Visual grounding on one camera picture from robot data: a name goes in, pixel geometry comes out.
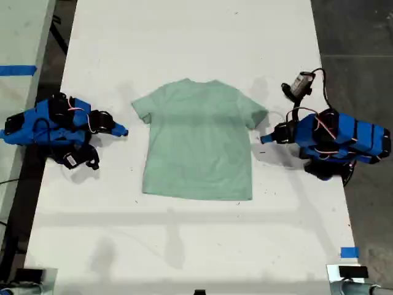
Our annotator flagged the black arm base cable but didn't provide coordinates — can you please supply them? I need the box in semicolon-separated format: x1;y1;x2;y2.
342;162;358;187

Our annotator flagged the grey metal plate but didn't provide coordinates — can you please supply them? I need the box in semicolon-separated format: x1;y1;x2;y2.
24;267;59;295

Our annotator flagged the square blue tape piece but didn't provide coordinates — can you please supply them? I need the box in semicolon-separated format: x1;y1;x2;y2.
340;246;360;259

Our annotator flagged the pale side table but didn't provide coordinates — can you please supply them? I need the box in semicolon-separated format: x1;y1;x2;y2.
0;0;57;246

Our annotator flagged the white metal plate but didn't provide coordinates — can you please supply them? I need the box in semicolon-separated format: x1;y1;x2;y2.
325;264;363;295

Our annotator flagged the long blue tape strip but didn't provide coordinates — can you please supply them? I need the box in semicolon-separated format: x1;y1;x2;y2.
0;65;38;77

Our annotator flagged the black camera box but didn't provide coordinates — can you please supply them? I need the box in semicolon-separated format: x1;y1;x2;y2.
281;71;316;101
60;149;84;171

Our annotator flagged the small black box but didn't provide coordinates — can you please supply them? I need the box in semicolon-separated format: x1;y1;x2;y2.
338;265;369;279
14;267;44;283

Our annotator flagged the pale grey tube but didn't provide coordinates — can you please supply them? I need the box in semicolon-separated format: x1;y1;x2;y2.
0;281;45;295
330;278;393;295

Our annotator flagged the black camera cable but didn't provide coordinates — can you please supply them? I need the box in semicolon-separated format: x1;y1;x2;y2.
32;117;62;163
309;68;334;111

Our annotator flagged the black stand leg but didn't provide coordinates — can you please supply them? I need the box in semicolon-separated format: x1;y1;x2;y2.
50;6;70;56

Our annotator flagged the pale green T-shirt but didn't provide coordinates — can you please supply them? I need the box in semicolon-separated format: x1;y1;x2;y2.
131;78;270;202

